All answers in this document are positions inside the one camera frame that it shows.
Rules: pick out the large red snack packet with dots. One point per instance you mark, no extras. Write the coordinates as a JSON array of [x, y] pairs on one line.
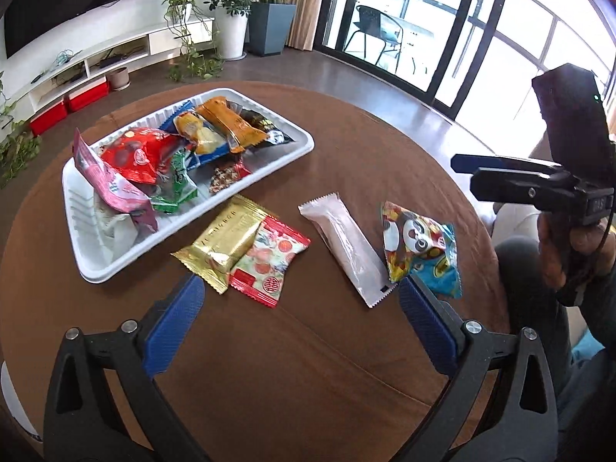
[[139, 154]]

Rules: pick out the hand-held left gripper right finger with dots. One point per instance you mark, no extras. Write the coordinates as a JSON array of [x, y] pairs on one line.
[[428, 327]]

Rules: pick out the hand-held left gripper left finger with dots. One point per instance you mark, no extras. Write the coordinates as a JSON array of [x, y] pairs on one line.
[[175, 327]]

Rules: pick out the white long snack packet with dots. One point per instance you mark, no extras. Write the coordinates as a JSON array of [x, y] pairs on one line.
[[346, 245]]

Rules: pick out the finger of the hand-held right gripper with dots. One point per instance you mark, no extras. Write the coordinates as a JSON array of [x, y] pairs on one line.
[[519, 190], [481, 161]]

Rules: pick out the white plastic tray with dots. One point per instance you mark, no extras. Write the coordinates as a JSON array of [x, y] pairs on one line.
[[82, 211]]

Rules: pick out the panda-print snack packet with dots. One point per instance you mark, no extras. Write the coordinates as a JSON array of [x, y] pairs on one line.
[[414, 240]]

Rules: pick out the white red snack packet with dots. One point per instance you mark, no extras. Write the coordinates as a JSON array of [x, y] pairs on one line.
[[118, 231]]

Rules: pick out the person's right hand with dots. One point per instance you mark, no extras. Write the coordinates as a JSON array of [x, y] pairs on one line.
[[553, 250]]

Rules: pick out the green snack packet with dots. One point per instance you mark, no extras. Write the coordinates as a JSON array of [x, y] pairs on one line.
[[180, 183]]

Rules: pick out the plant in white round pot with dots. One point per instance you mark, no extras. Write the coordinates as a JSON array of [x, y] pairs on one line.
[[232, 33]]

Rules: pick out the person's right forearm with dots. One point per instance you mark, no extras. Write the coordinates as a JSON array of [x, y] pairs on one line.
[[599, 308]]

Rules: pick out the yellow bread snack packet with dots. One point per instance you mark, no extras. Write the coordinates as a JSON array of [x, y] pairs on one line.
[[202, 134]]

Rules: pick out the small brown pot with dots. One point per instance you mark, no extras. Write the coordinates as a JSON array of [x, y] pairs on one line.
[[118, 79]]

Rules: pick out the orange long snack packet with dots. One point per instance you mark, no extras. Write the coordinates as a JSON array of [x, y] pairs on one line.
[[231, 122]]

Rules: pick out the black set-top box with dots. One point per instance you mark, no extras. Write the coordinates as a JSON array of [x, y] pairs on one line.
[[120, 57]]

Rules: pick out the white air purifier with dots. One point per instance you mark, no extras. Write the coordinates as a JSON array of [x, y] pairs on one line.
[[12, 404]]

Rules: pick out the black balcony chair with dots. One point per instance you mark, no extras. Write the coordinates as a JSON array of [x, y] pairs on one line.
[[373, 26]]

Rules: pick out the black framed glass door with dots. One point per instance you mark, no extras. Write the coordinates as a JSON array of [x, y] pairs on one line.
[[462, 33]]

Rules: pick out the plant in grey square planter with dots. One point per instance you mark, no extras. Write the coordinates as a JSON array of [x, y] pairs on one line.
[[272, 29]]

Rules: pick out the black snack packet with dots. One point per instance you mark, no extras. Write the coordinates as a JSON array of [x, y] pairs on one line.
[[267, 127]]

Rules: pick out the gold snack packet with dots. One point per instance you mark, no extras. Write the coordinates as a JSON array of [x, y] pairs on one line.
[[226, 231]]

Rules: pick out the red star-print snack packet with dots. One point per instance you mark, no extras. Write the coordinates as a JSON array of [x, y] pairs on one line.
[[226, 178]]

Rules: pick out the red white fruit-print packet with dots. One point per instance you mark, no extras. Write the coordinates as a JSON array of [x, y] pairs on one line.
[[269, 260]]

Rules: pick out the person's leg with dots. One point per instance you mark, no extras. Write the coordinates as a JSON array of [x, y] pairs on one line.
[[529, 274]]

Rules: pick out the white television cabinet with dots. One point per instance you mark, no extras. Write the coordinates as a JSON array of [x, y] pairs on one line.
[[159, 41]]

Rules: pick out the pink snack packet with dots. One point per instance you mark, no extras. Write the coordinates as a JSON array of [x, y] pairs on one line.
[[108, 183]]

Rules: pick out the beige curtain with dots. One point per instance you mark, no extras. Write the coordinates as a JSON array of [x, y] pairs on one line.
[[308, 0]]

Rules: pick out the trailing green plant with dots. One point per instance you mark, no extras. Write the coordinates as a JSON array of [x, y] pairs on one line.
[[192, 65]]

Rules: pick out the blue snack packet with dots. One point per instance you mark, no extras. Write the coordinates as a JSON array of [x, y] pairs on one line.
[[214, 160]]

